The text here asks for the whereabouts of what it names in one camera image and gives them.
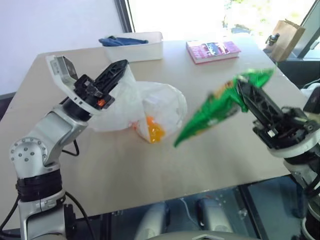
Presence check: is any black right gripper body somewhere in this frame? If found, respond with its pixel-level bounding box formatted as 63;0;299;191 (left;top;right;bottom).
252;106;319;151

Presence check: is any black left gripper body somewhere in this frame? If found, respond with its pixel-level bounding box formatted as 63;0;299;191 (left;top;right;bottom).
73;74;116;111

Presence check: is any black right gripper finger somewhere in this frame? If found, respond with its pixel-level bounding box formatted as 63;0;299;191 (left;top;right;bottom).
243;85;284;126
236;78;251;114

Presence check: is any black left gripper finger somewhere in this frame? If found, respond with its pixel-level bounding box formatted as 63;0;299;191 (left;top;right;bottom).
99;64;129;94
94;59;129;87

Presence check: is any white translucent plastic bag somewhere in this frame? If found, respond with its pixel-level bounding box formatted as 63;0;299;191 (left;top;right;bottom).
89;64;188;145

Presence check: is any green snack bag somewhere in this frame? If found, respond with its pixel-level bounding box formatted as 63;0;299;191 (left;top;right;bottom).
173;67;276;148

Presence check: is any white plastic storage box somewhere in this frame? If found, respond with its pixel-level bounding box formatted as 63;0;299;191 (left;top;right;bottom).
103;31;165;63

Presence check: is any brown paper bag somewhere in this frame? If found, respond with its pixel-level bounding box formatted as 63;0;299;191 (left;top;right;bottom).
270;19;307;63

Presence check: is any blue cloth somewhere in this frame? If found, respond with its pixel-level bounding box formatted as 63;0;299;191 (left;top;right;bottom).
97;35;150;47

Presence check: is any pink book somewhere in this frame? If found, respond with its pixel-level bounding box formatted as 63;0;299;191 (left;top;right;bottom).
185;40;242;66

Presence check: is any white orange snack packet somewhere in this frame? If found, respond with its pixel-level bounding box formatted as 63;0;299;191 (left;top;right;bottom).
136;96;166;145

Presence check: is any small black object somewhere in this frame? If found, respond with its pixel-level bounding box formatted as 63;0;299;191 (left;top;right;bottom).
264;32;281;47

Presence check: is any grey rounded robot leg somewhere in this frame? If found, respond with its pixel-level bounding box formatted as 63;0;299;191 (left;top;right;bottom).
138;199;171;240
196;197;235;240

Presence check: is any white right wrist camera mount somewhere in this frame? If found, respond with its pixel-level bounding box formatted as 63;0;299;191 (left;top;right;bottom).
265;83;320;159

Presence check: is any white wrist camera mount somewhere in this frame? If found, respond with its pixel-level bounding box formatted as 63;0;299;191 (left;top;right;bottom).
265;83;320;159
45;54;116;116

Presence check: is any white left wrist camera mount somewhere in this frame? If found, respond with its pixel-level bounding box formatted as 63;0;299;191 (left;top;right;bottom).
45;54;116;116

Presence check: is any dark window frame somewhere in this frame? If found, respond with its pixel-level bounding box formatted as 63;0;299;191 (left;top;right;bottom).
114;0;136;33

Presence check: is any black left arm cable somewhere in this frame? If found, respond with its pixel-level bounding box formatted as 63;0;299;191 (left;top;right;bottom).
61;139;81;157

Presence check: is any thin white cable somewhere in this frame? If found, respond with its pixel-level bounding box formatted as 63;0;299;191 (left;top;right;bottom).
180;198;202;227

